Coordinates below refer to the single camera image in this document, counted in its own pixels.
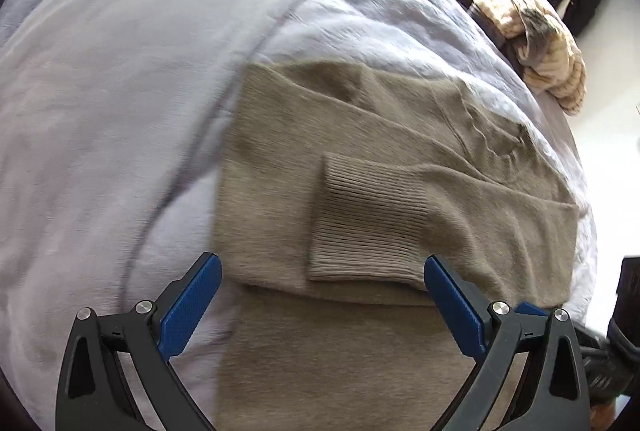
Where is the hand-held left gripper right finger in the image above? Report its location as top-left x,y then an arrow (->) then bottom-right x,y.
423,255 -> 591,431

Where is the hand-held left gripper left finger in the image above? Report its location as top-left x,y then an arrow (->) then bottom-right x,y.
56,252 -> 222,431

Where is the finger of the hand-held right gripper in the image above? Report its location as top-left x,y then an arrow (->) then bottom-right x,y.
515,302 -> 550,318

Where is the taupe knit sweater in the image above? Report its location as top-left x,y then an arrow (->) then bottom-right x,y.
212,61 -> 581,431

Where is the pile of striped beige clothes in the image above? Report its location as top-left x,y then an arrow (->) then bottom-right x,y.
395,0 -> 587,116

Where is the lavender plush blanket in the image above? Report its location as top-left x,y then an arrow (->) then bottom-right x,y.
0,0 -> 598,431

